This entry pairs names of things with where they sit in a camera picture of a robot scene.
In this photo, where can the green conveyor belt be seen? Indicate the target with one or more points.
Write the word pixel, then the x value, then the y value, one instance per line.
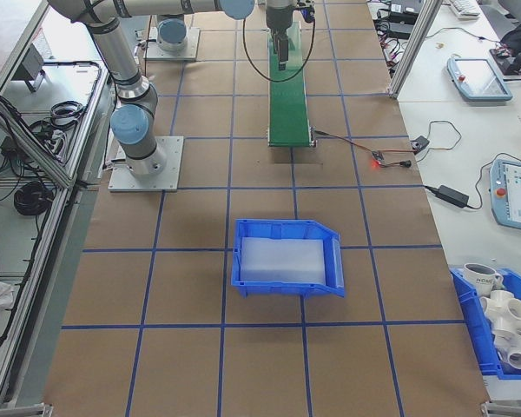
pixel 288 108

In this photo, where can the black power strip red plugs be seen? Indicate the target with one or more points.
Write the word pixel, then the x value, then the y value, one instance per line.
pixel 393 54

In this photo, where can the large black power brick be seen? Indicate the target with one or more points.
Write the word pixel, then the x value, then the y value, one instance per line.
pixel 399 29

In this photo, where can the black mini computer red logo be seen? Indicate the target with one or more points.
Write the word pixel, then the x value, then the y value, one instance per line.
pixel 406 6

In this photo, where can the small motor controller board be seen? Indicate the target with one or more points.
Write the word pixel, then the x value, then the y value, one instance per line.
pixel 377 156

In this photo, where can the black barrel plug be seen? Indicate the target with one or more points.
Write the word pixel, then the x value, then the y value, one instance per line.
pixel 404 163

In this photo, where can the small black box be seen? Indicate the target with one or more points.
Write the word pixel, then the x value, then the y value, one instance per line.
pixel 420 143

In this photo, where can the white keyboard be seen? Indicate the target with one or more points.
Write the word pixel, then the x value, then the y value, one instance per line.
pixel 464 8

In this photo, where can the blue grey teach pendant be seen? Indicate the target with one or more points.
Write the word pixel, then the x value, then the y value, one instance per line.
pixel 519 195
pixel 477 78

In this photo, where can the black power adapter slim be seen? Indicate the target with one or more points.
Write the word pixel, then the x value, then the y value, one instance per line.
pixel 451 194

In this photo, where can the blue plastic bin with foam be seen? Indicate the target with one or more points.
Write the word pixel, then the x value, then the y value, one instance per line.
pixel 286 289

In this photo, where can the grey metal box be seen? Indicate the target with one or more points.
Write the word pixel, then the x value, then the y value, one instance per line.
pixel 28 63

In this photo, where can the white printed mug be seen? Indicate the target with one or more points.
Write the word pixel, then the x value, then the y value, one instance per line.
pixel 477 278

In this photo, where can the blue bin with pipe fittings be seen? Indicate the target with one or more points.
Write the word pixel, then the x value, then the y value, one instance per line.
pixel 473 330

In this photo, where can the white PVC pipe fitting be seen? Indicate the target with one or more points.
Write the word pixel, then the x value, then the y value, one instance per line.
pixel 503 308
pixel 516 354

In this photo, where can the aluminium profile bar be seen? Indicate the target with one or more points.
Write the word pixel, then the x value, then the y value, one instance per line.
pixel 17 410
pixel 510 409

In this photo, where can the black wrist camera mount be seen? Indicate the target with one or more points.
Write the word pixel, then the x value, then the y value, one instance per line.
pixel 307 11

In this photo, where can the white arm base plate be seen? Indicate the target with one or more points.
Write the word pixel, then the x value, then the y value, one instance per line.
pixel 165 174
pixel 191 51

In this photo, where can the tall aluminium profile post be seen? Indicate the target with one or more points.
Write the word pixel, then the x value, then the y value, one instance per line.
pixel 410 48

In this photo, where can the V-shaped metal bar frame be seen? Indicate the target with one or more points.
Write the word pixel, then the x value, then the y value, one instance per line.
pixel 65 174

